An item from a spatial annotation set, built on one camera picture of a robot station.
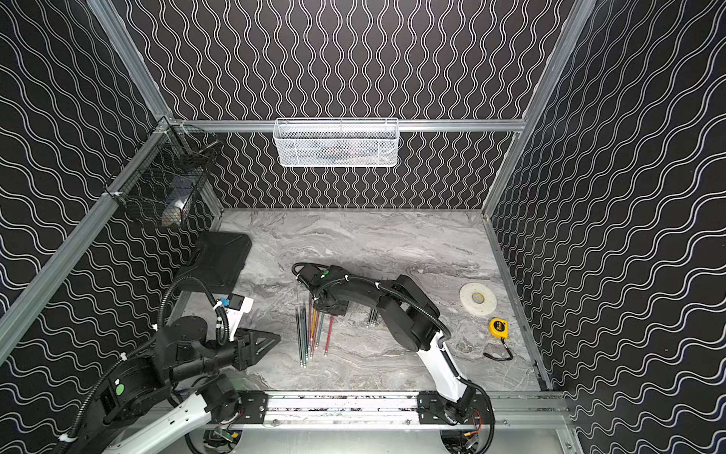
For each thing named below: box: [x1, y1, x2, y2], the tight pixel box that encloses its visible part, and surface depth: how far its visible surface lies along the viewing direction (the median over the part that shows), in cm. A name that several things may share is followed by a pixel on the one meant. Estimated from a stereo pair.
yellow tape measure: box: [483, 317, 514, 362], surface depth 88 cm
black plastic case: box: [172, 231, 253, 295], surface depth 102 cm
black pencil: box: [366, 308, 380, 329], surface depth 92 cm
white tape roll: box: [459, 282, 498, 316], surface depth 96 cm
